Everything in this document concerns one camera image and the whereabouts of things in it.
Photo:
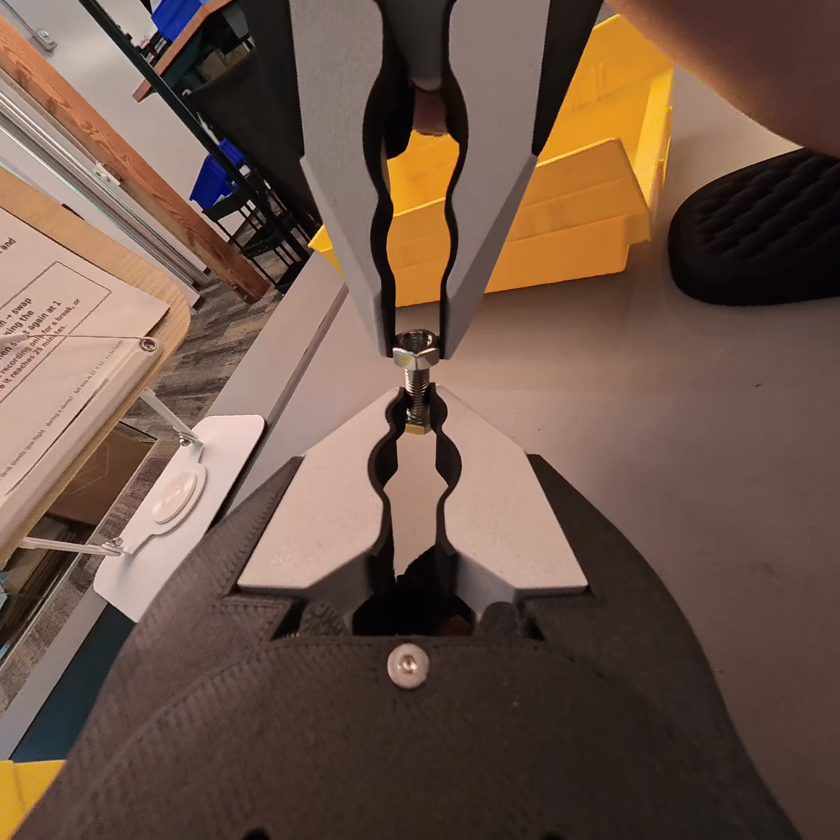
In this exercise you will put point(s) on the steel hex bolt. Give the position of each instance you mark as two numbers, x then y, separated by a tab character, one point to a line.
417	394

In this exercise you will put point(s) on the wooden instruction board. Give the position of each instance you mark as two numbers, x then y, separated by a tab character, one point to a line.
174	325

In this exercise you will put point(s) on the steel hex nut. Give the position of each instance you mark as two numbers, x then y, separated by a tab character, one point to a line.
415	349

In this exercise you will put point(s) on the black metal rack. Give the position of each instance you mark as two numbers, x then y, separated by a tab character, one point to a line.
197	131

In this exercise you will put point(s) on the yellow plastic bin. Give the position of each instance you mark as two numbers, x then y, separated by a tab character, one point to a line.
23	787
577	223

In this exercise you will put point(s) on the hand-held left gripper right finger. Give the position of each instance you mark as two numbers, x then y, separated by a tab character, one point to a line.
512	525

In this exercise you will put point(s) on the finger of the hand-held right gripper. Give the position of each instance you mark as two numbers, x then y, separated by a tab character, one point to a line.
334	131
499	131

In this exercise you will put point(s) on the black wrist rest pad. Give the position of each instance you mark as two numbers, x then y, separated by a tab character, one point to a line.
754	229

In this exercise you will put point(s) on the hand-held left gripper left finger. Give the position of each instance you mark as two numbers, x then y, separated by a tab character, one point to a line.
315	525

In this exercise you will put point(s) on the wooden top desk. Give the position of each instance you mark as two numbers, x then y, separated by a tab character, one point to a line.
184	59

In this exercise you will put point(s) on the brown wooden beam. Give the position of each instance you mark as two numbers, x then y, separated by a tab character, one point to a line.
131	164

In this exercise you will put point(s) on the black high-back chair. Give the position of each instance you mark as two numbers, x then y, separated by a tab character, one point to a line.
223	105

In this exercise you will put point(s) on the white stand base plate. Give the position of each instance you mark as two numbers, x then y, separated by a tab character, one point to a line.
223	446

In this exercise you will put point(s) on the person's right hand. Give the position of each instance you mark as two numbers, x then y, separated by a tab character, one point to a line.
428	111

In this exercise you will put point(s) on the person's right forearm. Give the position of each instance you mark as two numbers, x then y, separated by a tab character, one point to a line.
754	59

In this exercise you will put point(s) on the white round disc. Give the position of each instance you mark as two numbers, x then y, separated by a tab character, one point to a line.
174	497

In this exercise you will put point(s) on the blue storage bin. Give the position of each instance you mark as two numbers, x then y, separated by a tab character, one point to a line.
174	13
216	177

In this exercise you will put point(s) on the printed instruction sheet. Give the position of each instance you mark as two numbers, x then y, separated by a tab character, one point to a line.
65	341

